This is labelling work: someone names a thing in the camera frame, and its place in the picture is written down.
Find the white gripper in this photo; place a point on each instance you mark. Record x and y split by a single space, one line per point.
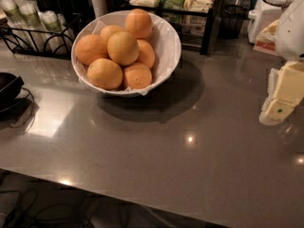
291 32

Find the orange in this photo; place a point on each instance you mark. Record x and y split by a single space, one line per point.
139 23
137 76
146 53
123 48
105 74
108 31
90 48

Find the white paper bowl liner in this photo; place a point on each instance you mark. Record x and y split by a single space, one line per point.
164 45

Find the white bowl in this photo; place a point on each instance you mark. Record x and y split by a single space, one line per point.
169 46

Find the black condiment shelf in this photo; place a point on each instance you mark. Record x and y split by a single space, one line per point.
194 19

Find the white cylinder dispenser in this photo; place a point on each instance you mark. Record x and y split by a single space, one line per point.
98 0

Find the paper cup stack right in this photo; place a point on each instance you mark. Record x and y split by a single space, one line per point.
52 22

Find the paper cup stack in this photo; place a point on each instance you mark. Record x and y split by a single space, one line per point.
16 22
34 24
52 22

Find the paper cup stack middle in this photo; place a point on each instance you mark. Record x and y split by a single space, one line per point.
34 24

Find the paper cup stack left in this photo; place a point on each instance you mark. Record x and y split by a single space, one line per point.
16 22

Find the black wire basket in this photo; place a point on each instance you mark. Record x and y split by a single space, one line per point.
231 21

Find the black wire cup rack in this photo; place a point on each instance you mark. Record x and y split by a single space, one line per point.
10 40

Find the black tray with wire stand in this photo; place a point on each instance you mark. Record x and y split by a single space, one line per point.
17 103

